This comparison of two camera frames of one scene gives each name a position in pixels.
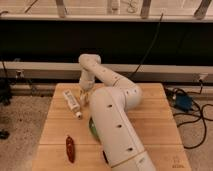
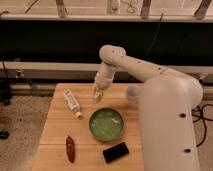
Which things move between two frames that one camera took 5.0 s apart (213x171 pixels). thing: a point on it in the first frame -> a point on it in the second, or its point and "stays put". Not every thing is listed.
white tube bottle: (73, 103) stays put
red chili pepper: (70, 149) stays put
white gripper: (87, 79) -> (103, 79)
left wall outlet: (19, 73) stays put
